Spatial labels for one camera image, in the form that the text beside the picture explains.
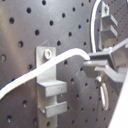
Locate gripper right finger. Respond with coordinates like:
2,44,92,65
89,38,128,62

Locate grey metal cable clip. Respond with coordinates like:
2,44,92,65
35,45,69,120

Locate white cable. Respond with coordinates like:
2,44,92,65
0,0,110,112

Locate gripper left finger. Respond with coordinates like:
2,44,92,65
82,60,125,83

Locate silver clip mounting screw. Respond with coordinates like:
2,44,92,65
44,49,52,59

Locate black perforated pegboard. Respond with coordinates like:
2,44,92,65
0,0,128,128

